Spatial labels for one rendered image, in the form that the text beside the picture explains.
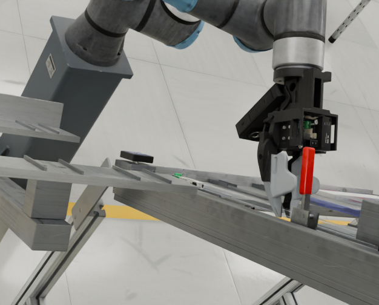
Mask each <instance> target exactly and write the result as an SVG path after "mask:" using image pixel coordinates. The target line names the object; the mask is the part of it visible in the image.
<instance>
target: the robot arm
mask: <svg viewBox="0 0 379 305"><path fill-rule="evenodd" d="M326 10H327V0H90V1H89V3H88V5H87V8H86V9H85V11H84V12H83V13H82V14H81V15H80V16H79V17H77V18H76V19H75V20H74V21H73V22H72V23H71V24H70V25H69V26H68V28H67V31H66V32H65V40H66V42H67V44H68V46H69V47H70V49H71V50H72V52H73V53H74V54H76V55H77V56H78V57H80V58H81V59H83V60H84V61H86V62H88V63H90V64H93V65H97V66H100V67H109V66H112V65H114V64H116V63H117V62H118V60H119V59H120V57H121V55H122V52H123V49H124V42H125V35H126V33H127V31H128V30H129V28H130V29H132V30H134V31H137V32H139V33H142V34H144V35H145V36H148V37H150V38H153V39H155V40H157V41H159V42H161V43H163V44H165V45H166V46H168V47H173V48H176V49H178V50H182V49H185V48H187V47H189V46H190V45H191V44H192V43H193V42H194V41H195V40H196V39H197V38H198V36H199V33H200V32H201V31H202V28H203V26H204V24H205V22H206V23H208V24H211V25H213V26H215V27H217V28H218V29H220V30H223V31H225V32H227V33H229V34H231V35H232V36H233V39H234V41H235V42H236V43H237V45H238V46H239V47H240V48H241V49H242V50H244V51H246V52H248V53H258V52H262V51H268V50H271V49H273V54H272V69H273V70H274V73H273V82H275V84H274V85H273V86H272V87H271V88H270V89H269V90H268V91H267V92H266V93H265V94H264V95H263V96H262V97H261V98H260V100H259V101H258V102H257V103H256V104H255V105H254V106H253V107H252V108H251V109H250V110H249V111H248V112H247V113H246V114H245V115H244V116H243V117H242V118H241V119H240V120H239V121H238V122H237V123H236V130H237V134H238V136H239V138H240V139H245V140H251V141H255V142H259V144H258V148H257V161H258V164H259V170H260V175H261V179H262V181H263V184H264V187H265V191H266V195H267V197H268V200H269V202H270V204H271V207H272V209H273V211H274V214H275V216H276V217H280V218H281V217H282V198H281V196H283V195H285V198H284V201H283V207H284V208H287V209H290V210H292V208H293V207H295V208H297V207H298V204H299V202H300V199H301V198H302V195H301V194H300V193H299V189H300V175H301V168H302V154H303V148H304V147H311V148H314V149H315V154H326V152H327V151H336V150H337V131H338V115H337V114H331V113H330V110H325V109H323V87H324V83H325V82H331V77H332V72H330V71H325V72H322V71H323V69H324V56H325V34H326ZM331 125H334V142H333V143H331ZM282 151H286V153H287V155H288V156H292V158H291V159H290V160H288V156H287V155H286V154H285V153H283V152H282Z"/></svg>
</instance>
